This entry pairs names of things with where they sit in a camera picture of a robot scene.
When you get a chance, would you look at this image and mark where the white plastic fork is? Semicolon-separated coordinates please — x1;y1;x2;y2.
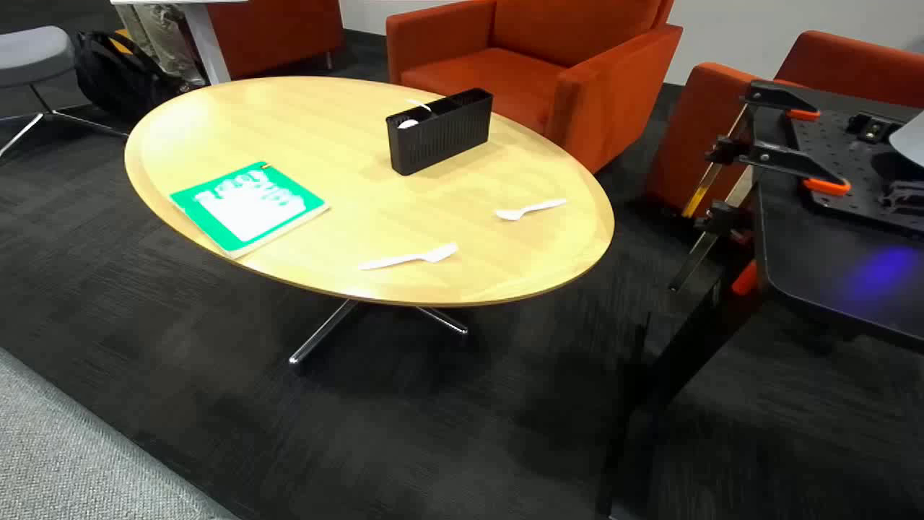
357;240;463;273
490;197;572;226

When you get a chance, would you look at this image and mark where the black utensil rack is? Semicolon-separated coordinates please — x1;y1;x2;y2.
385;87;496;179

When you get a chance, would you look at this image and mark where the chrome table base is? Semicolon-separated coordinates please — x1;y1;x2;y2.
286;296;473;370

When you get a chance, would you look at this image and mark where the orange armchair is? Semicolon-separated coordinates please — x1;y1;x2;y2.
204;0;347;80
644;28;924;213
385;0;688;175

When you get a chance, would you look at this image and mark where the black backpack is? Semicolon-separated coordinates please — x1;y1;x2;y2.
71;26;184;123

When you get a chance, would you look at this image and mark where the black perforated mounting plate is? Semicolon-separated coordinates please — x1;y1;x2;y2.
797;96;924;234

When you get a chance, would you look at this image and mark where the grey chair with metal legs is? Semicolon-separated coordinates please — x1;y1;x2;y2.
0;23;132;162

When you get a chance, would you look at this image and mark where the black clamp with orange handle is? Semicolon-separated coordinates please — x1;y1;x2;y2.
679;80;826;223
673;138;854;296

